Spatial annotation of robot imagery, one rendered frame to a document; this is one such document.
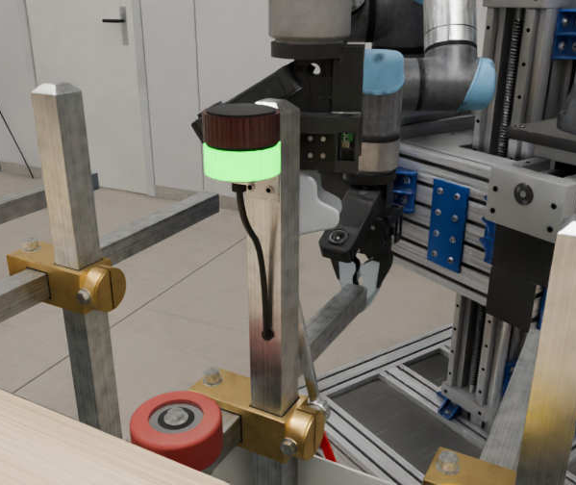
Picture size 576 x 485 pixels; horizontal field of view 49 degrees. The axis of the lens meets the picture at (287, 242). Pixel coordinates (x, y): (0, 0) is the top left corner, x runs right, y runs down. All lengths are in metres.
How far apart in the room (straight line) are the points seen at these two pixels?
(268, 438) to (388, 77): 0.45
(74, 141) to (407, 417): 1.28
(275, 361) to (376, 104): 0.37
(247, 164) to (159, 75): 3.52
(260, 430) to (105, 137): 3.79
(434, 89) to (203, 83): 2.95
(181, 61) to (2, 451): 3.41
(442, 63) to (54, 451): 0.69
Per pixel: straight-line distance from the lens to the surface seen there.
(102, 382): 0.80
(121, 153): 4.30
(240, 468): 0.77
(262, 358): 0.61
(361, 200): 0.85
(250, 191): 0.54
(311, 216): 0.63
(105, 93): 4.28
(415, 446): 1.67
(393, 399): 1.82
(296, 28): 0.58
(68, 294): 0.74
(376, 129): 0.83
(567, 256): 0.48
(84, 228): 0.72
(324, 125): 0.59
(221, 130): 0.48
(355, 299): 0.88
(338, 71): 0.60
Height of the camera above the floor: 1.25
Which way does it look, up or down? 22 degrees down
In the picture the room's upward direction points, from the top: straight up
